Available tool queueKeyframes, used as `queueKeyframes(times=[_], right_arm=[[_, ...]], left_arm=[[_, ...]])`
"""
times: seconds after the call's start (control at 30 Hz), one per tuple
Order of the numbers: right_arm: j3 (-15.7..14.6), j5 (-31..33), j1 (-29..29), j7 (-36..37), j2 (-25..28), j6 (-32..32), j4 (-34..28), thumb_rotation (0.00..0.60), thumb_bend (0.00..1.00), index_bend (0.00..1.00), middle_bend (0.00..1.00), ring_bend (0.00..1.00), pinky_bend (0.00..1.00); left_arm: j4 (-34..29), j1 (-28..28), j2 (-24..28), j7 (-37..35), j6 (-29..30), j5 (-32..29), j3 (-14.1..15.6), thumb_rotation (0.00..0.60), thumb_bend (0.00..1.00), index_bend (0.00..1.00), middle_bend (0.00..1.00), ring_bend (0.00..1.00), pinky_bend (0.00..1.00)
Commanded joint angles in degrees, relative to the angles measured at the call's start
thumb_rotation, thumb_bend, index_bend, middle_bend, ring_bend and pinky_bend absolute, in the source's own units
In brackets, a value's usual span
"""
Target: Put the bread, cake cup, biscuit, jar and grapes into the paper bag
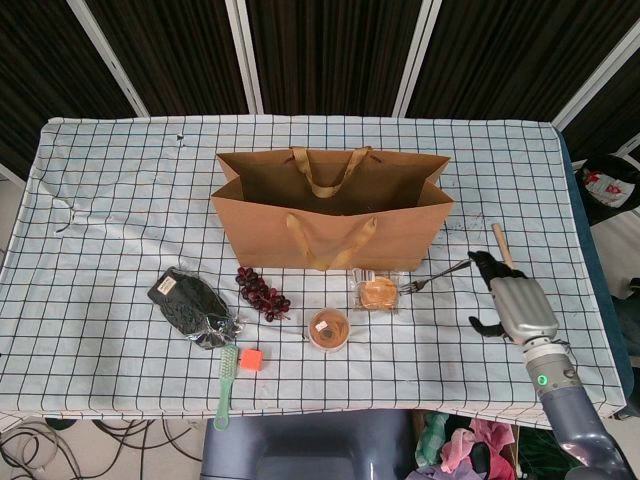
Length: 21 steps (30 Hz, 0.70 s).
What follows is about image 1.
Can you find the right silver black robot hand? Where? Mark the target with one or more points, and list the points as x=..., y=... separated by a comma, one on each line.
x=525, y=310

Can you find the round cookie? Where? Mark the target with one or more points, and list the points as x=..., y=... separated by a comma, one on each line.
x=380, y=294

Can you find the clear jar of rubber bands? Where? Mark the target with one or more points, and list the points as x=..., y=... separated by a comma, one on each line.
x=328, y=331

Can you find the dark red grape bunch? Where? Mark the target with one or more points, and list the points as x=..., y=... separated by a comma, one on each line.
x=260, y=295

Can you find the brown paper shopping bag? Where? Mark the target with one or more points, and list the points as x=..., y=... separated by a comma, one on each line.
x=330, y=235

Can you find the wooden stick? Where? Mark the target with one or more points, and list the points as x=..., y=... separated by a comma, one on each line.
x=501, y=242

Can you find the metal fork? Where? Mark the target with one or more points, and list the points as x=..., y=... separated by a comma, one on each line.
x=435, y=276

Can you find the dark green cloth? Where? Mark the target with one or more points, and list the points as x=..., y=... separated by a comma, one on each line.
x=545, y=447

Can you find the pile of coloured clothes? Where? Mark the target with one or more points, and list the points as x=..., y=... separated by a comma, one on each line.
x=465, y=445

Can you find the blue-grey robot torso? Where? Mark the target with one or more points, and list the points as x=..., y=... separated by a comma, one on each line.
x=300, y=445

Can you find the orange cube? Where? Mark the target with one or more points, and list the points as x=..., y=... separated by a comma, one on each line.
x=251, y=360

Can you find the green white-bristle brush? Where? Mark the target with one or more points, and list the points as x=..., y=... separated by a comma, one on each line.
x=226, y=390

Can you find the black item in clear packet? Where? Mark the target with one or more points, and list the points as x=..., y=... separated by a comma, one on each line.
x=187, y=305

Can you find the white black-checked tablecloth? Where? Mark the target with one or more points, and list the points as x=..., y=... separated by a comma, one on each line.
x=125, y=250

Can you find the white partition frame post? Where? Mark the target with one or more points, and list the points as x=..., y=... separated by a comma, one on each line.
x=245, y=55
x=595, y=80
x=417, y=55
x=107, y=60

